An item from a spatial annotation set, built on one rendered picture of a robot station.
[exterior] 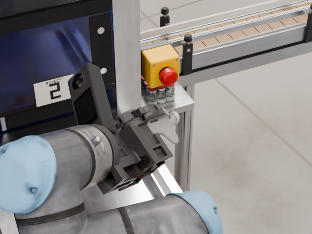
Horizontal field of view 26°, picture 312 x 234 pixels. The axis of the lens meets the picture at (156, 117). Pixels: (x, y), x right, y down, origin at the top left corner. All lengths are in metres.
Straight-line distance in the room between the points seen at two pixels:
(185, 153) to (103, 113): 1.08
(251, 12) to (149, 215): 1.12
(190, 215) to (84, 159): 0.13
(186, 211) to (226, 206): 1.80
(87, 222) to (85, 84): 0.22
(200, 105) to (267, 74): 0.39
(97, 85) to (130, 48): 0.55
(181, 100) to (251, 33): 0.28
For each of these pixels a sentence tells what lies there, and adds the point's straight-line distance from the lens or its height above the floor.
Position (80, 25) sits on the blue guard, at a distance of 1.36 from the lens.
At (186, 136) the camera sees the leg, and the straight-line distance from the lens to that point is 1.88.
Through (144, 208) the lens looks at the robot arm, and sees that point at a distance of 0.76.
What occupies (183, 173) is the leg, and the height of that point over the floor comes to 0.49.
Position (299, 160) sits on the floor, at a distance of 2.78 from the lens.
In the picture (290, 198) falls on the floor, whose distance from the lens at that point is 2.62.
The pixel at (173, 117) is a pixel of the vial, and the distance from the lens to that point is 1.03.
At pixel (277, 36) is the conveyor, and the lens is 1.77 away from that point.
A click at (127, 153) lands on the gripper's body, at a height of 1.29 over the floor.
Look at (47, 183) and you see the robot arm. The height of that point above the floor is 1.38.
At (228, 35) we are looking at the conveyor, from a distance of 1.75.
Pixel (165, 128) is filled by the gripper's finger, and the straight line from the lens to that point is 0.96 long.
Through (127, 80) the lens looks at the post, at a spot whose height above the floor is 1.00.
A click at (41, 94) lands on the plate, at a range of 1.42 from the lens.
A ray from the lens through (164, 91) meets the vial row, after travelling 1.58.
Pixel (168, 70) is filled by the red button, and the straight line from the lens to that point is 1.47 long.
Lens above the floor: 1.89
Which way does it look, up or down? 40 degrees down
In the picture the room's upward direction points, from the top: straight up
